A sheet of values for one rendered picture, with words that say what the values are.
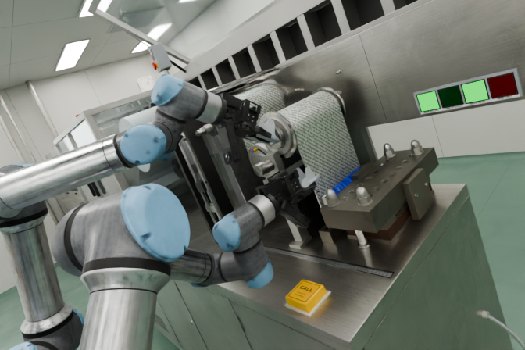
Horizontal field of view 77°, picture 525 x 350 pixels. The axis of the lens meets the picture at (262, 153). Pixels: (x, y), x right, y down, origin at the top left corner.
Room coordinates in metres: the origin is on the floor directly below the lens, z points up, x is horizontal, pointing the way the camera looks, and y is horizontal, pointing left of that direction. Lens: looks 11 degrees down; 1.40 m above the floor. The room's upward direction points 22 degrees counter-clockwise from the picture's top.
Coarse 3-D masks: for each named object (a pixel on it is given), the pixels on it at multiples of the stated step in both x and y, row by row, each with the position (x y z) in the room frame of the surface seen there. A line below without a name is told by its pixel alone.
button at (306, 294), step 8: (304, 280) 0.74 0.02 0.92; (296, 288) 0.72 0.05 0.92; (304, 288) 0.71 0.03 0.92; (312, 288) 0.70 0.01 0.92; (320, 288) 0.69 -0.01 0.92; (288, 296) 0.71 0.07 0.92; (296, 296) 0.69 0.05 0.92; (304, 296) 0.68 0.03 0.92; (312, 296) 0.67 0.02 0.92; (320, 296) 0.68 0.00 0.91; (288, 304) 0.71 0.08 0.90; (296, 304) 0.68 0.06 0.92; (304, 304) 0.66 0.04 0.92; (312, 304) 0.67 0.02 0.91
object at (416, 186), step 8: (416, 176) 0.86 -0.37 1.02; (424, 176) 0.88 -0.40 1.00; (408, 184) 0.83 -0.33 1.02; (416, 184) 0.85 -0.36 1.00; (424, 184) 0.87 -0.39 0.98; (408, 192) 0.83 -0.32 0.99; (416, 192) 0.84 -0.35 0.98; (424, 192) 0.86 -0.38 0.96; (408, 200) 0.84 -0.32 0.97; (416, 200) 0.83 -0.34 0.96; (424, 200) 0.86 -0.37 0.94; (432, 200) 0.88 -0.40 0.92; (416, 208) 0.83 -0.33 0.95; (424, 208) 0.85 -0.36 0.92; (416, 216) 0.83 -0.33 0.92
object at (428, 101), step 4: (432, 92) 0.91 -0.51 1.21; (420, 96) 0.94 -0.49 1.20; (424, 96) 0.93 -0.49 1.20; (428, 96) 0.92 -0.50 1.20; (432, 96) 0.91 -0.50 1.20; (420, 100) 0.94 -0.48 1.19; (424, 100) 0.93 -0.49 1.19; (428, 100) 0.92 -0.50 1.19; (432, 100) 0.92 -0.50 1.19; (436, 100) 0.91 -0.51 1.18; (420, 104) 0.94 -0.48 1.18; (424, 104) 0.93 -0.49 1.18; (428, 104) 0.93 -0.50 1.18; (432, 104) 0.92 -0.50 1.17; (436, 104) 0.91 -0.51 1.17; (424, 108) 0.94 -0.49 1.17; (428, 108) 0.93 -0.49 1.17; (432, 108) 0.92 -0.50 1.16; (436, 108) 0.91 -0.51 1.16
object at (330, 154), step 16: (336, 128) 1.03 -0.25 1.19; (304, 144) 0.94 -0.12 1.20; (320, 144) 0.98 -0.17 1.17; (336, 144) 1.02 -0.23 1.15; (352, 144) 1.07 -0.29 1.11; (304, 160) 0.93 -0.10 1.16; (320, 160) 0.96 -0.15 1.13; (336, 160) 1.00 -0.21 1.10; (352, 160) 1.05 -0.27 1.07; (320, 176) 0.95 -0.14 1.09; (336, 176) 0.99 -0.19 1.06; (320, 192) 0.94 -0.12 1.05
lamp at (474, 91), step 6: (468, 84) 0.84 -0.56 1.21; (474, 84) 0.83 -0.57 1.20; (480, 84) 0.82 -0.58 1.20; (468, 90) 0.84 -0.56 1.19; (474, 90) 0.83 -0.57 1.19; (480, 90) 0.82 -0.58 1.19; (468, 96) 0.84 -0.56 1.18; (474, 96) 0.83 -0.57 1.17; (480, 96) 0.82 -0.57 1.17; (486, 96) 0.81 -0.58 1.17
